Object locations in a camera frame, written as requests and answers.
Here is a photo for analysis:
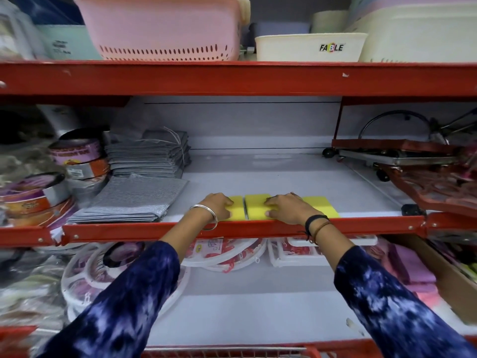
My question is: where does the person's left hand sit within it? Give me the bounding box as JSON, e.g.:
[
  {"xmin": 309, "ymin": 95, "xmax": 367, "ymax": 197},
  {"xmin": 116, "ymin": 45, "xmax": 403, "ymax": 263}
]
[{"xmin": 197, "ymin": 192, "xmax": 235, "ymax": 222}]

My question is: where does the person's right hand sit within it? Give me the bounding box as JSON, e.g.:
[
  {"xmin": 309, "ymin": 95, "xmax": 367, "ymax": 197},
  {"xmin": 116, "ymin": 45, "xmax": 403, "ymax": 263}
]
[{"xmin": 263, "ymin": 192, "xmax": 325, "ymax": 226}]

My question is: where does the yellow sponge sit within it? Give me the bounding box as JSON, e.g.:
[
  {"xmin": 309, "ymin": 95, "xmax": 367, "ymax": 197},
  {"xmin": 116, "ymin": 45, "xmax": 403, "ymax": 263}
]
[
  {"xmin": 223, "ymin": 195, "xmax": 245, "ymax": 222},
  {"xmin": 302, "ymin": 196, "xmax": 341, "ymax": 220},
  {"xmin": 244, "ymin": 193, "xmax": 279, "ymax": 221}
]

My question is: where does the red and white shelf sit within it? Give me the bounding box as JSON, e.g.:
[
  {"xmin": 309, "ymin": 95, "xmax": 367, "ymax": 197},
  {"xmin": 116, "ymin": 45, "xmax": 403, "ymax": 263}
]
[{"xmin": 0, "ymin": 59, "xmax": 477, "ymax": 358}]

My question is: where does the wire shopping cart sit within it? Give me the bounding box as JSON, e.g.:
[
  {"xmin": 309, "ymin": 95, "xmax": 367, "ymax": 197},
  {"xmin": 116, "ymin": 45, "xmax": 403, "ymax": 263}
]
[{"xmin": 141, "ymin": 345, "xmax": 323, "ymax": 358}]

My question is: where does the person's right forearm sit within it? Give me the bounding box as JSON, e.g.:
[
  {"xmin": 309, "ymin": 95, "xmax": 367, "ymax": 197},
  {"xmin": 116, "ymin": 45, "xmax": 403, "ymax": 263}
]
[{"xmin": 307, "ymin": 218, "xmax": 477, "ymax": 358}]

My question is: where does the person's left forearm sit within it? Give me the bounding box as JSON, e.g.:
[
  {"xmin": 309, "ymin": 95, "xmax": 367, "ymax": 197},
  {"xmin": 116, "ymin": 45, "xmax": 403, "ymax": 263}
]
[{"xmin": 37, "ymin": 207, "xmax": 218, "ymax": 358}]

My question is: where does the black wristband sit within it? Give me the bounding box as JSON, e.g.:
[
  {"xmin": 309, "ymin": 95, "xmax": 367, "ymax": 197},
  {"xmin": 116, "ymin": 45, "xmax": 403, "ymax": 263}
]
[{"xmin": 304, "ymin": 214, "xmax": 330, "ymax": 238}]

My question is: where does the rectangular white clip hanger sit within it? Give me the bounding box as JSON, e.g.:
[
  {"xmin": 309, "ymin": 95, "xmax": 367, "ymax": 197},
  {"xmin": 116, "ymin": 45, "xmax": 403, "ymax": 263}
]
[{"xmin": 267, "ymin": 237, "xmax": 337, "ymax": 268}]

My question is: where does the stack of gray flat mats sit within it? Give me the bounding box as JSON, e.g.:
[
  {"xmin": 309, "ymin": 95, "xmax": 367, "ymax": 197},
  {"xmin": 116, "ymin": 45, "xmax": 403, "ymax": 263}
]
[{"xmin": 66, "ymin": 176, "xmax": 189, "ymax": 225}]

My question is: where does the purple black tape roll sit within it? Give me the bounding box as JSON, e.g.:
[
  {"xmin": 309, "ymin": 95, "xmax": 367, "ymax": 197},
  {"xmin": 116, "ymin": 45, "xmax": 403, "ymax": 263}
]
[{"xmin": 102, "ymin": 241, "xmax": 147, "ymax": 269}]

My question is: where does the steel folding hand trolley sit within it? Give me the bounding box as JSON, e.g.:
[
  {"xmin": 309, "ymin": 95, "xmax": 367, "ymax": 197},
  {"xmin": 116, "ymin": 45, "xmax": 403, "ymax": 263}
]
[{"xmin": 336, "ymin": 149, "xmax": 460, "ymax": 169}]

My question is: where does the red folding hand trolley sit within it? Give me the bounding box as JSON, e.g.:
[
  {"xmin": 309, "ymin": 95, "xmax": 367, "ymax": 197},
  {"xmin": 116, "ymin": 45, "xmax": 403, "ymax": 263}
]
[{"xmin": 322, "ymin": 109, "xmax": 461, "ymax": 159}]

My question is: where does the purple cloth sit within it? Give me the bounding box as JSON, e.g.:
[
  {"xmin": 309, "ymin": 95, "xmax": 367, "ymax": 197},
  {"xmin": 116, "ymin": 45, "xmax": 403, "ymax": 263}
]
[{"xmin": 387, "ymin": 243, "xmax": 437, "ymax": 284}]

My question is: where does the red lattice plastic trolley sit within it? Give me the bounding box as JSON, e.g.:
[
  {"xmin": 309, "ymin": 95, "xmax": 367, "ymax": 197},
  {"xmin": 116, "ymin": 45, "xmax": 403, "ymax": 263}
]
[{"xmin": 375, "ymin": 163, "xmax": 477, "ymax": 221}]

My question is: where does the purple label tape roll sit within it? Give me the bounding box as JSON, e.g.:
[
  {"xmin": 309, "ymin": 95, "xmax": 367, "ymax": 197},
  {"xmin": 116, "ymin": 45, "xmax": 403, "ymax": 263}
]
[{"xmin": 47, "ymin": 128, "xmax": 104, "ymax": 167}]

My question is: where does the stack of round clip hangers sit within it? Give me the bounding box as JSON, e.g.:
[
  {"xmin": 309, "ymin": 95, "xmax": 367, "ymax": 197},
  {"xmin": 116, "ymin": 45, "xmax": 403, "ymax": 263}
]
[{"xmin": 61, "ymin": 240, "xmax": 191, "ymax": 322}]

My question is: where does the white labelled plastic tub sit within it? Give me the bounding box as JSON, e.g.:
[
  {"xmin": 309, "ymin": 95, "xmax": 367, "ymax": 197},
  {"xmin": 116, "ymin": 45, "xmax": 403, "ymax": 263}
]
[{"xmin": 254, "ymin": 32, "xmax": 369, "ymax": 63}]

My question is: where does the brown cardboard box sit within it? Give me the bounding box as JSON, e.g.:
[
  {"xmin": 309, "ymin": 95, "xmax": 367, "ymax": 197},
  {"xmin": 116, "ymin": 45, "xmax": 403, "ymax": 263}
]
[{"xmin": 384, "ymin": 233, "xmax": 477, "ymax": 326}]

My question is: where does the lavender plastic tub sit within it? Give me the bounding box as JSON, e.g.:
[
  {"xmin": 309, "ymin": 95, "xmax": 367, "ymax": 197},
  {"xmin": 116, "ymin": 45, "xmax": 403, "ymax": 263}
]
[{"xmin": 248, "ymin": 21, "xmax": 311, "ymax": 38}]

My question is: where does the large purple orange tape roll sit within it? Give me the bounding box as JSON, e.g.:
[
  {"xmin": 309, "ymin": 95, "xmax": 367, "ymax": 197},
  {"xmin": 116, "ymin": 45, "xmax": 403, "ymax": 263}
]
[{"xmin": 0, "ymin": 172, "xmax": 72, "ymax": 217}]

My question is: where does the pink plastic basket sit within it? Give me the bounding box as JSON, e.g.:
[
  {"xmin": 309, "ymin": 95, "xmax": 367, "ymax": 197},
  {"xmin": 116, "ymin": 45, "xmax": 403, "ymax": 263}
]
[{"xmin": 74, "ymin": 0, "xmax": 251, "ymax": 62}]

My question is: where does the small cream plastic tub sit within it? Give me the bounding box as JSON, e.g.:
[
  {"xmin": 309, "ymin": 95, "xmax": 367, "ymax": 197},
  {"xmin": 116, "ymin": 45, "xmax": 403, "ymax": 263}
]
[{"xmin": 310, "ymin": 9, "xmax": 350, "ymax": 34}]

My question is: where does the pile of clear plastic bags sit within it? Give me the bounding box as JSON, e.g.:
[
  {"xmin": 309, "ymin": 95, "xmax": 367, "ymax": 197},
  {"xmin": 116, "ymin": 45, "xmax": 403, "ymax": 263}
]
[{"xmin": 0, "ymin": 252, "xmax": 72, "ymax": 333}]

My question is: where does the large cream plastic basket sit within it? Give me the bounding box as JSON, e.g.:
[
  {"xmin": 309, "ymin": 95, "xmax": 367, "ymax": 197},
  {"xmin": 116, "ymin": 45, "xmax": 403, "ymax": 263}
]
[{"xmin": 344, "ymin": 2, "xmax": 477, "ymax": 64}]

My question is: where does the teal plastic tub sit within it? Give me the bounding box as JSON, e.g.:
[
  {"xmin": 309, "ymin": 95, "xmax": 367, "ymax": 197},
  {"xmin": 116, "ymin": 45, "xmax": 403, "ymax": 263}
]
[{"xmin": 36, "ymin": 24, "xmax": 102, "ymax": 61}]

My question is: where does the brown thread bracelet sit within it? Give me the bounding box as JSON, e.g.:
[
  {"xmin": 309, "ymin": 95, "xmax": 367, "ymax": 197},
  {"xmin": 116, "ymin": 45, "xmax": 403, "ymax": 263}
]
[{"xmin": 310, "ymin": 220, "xmax": 333, "ymax": 245}]

